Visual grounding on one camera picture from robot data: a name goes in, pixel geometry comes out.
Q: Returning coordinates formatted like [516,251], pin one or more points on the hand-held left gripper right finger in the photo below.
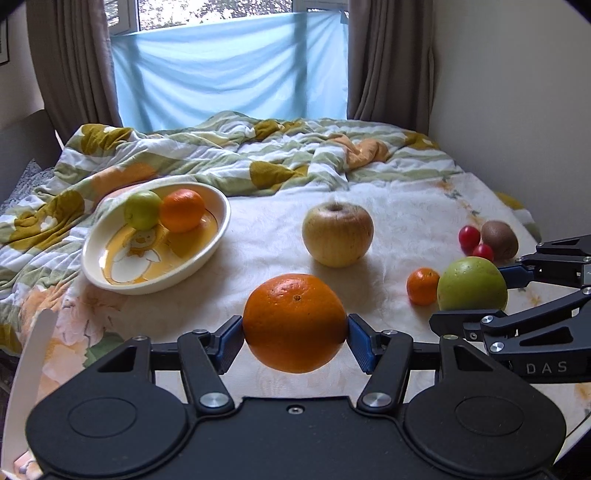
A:
[360,344]

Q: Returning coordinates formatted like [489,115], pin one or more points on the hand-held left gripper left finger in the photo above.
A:
[228,340]

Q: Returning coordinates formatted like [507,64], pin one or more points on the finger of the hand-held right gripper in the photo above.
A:
[515,276]
[461,319]

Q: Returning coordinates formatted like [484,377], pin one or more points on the large green apple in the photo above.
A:
[471,284]

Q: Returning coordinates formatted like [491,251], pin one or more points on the red cherry tomato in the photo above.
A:
[468,236]
[483,252]

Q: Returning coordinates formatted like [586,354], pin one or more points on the brown kiwi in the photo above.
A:
[501,237]

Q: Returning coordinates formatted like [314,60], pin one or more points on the small tangerine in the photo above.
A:
[422,288]

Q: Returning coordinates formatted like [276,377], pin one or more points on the large orange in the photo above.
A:
[295,323]

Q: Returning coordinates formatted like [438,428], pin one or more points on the yellow-brown apple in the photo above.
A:
[337,233]

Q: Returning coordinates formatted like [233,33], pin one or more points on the cream ceramic bowl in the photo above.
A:
[120,267]

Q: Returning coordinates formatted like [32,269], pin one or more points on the white floral cloth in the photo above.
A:
[406,207]

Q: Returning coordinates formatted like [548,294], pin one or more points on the medium orange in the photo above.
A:
[182,210]

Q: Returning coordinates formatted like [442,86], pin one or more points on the small green apple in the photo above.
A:
[142,210]

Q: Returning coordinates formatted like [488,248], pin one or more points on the floral striped quilt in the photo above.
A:
[184,152]

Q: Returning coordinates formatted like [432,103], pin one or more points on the brown curtain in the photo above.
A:
[388,60]
[69,60]

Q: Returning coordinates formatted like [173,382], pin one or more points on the patterned grey pillow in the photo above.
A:
[25,180]

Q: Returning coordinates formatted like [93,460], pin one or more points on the light blue window cloth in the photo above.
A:
[231,69]

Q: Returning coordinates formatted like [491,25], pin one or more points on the grey headboard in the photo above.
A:
[23,138]

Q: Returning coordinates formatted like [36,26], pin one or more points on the window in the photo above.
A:
[207,11]

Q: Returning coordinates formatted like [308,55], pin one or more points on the framed wall picture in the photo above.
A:
[3,44]

